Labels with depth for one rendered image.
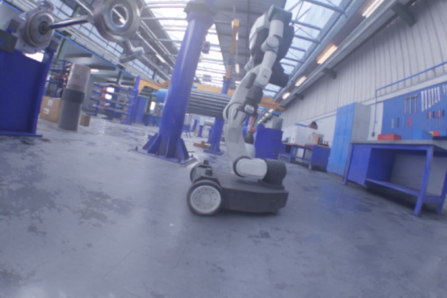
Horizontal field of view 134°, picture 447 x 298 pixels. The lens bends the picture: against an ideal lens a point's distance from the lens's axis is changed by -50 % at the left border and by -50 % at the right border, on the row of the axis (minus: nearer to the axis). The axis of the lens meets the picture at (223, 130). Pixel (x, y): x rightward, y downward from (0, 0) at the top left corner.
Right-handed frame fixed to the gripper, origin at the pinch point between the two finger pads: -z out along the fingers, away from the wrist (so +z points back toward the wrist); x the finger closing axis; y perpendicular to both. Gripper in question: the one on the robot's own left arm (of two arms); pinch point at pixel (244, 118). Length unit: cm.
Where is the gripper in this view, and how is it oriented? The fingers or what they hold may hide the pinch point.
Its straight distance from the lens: 106.6
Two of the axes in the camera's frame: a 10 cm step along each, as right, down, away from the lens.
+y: 1.4, 0.0, -9.9
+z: 4.0, -9.2, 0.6
